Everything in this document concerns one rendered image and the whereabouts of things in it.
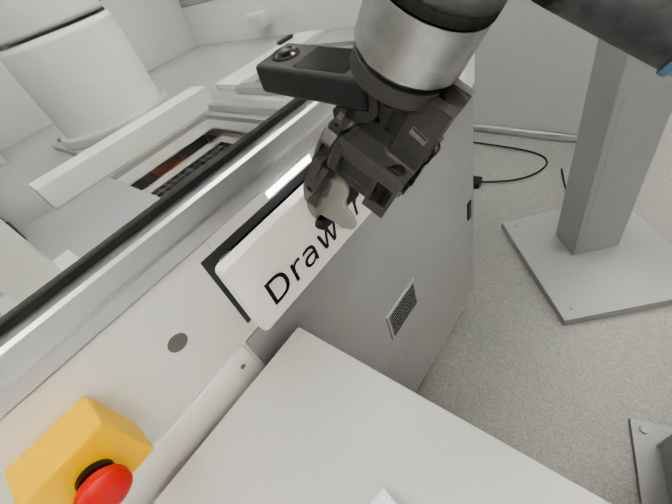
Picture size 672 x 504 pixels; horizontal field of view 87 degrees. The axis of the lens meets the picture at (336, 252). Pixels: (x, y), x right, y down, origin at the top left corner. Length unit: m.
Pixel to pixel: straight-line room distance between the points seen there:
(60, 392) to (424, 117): 0.36
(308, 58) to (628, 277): 1.36
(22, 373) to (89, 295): 0.07
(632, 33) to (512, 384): 1.12
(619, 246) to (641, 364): 0.44
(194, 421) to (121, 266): 0.22
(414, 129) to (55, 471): 0.37
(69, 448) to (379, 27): 0.37
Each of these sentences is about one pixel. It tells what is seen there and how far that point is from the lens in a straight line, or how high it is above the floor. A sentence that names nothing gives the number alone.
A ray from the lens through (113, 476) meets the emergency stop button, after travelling 0.37.
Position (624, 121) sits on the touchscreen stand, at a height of 0.55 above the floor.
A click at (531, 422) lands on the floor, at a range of 1.23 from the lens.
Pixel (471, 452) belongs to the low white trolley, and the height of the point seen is 0.76.
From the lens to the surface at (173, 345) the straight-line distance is 0.41.
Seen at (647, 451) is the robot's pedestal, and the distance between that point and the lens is 1.26.
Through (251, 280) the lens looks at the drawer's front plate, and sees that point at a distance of 0.39.
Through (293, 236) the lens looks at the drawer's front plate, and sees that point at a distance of 0.41.
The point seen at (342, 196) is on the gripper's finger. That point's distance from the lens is 0.35.
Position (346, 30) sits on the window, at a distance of 0.54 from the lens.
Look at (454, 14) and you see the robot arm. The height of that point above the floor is 1.09.
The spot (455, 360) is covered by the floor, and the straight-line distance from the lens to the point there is 1.29.
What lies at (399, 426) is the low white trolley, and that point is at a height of 0.76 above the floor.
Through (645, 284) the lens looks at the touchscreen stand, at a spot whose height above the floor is 0.03.
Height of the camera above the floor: 1.15
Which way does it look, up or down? 43 degrees down
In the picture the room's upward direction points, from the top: 21 degrees counter-clockwise
